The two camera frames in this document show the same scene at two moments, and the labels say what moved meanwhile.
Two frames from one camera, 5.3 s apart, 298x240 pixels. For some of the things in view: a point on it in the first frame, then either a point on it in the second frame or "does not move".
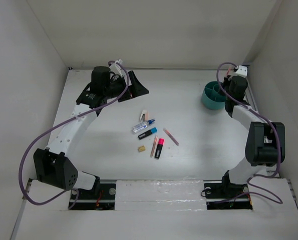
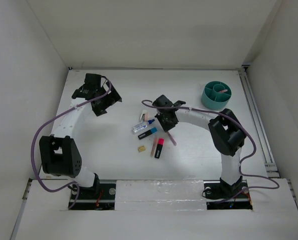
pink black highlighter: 161,141 does not move
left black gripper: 134,90 -> 101,90
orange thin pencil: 154,146 does not move
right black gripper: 228,80 -> 167,127
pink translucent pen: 171,136 does not move
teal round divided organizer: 213,97 does not move
